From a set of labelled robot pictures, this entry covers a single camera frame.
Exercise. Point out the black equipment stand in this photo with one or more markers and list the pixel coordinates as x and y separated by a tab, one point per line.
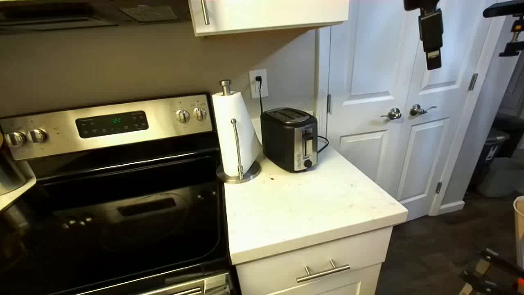
510	8

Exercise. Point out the white panel door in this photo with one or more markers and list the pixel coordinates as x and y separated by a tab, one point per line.
452	108
371	65

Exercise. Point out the white wall cabinet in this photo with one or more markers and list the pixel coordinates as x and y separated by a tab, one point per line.
272	13

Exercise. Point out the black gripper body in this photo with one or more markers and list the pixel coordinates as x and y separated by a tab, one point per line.
431	29

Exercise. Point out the black tripod legs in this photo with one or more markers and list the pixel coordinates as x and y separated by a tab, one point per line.
485	262

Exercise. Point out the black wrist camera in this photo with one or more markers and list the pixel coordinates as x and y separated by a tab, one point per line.
411	3

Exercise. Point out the white bucket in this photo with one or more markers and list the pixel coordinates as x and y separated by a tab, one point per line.
520	229

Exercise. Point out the grey plastic bin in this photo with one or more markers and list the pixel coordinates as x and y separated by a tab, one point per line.
500	173

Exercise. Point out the black and silver toaster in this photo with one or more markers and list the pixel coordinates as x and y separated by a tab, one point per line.
279	141

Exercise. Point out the white paper towel roll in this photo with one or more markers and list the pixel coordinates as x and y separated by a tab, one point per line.
231	131
240	178

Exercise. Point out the white wall outlet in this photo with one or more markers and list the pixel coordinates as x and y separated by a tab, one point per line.
254	91

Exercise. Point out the metal door hinge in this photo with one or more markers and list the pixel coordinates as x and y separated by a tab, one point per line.
472	82
438	187
328	103

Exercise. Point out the black toaster dial knob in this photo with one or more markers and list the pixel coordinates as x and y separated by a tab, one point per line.
308	162

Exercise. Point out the stainless steel electric stove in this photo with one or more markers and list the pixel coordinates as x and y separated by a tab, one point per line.
109	218

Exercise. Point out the silver stove knob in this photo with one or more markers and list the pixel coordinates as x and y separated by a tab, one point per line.
199	113
184	114
17	137
38	134

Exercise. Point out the dark range hood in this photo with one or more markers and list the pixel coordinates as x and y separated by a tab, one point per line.
54	13

